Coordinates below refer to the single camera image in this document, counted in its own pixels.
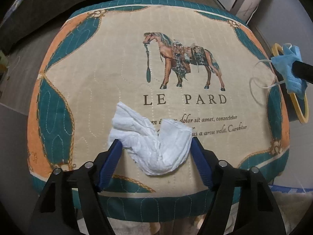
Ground blue surgical face mask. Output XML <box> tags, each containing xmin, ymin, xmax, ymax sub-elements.
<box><xmin>251</xmin><ymin>42</ymin><xmax>308</xmax><ymax>106</ymax></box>

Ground white tissue paper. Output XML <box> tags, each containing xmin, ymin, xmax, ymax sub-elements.
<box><xmin>108</xmin><ymin>102</ymin><xmax>192</xmax><ymax>176</ymax></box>

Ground yellow rimmed teal trash bin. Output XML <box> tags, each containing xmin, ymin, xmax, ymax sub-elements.
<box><xmin>271</xmin><ymin>43</ymin><xmax>309</xmax><ymax>124</ymax></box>

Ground horse print quilted cushion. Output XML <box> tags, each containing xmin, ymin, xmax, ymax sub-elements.
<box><xmin>26</xmin><ymin>0</ymin><xmax>290</xmax><ymax>223</ymax></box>

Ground bed with brown blanket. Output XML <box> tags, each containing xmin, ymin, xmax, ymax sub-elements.
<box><xmin>0</xmin><ymin>0</ymin><xmax>162</xmax><ymax>52</ymax></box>

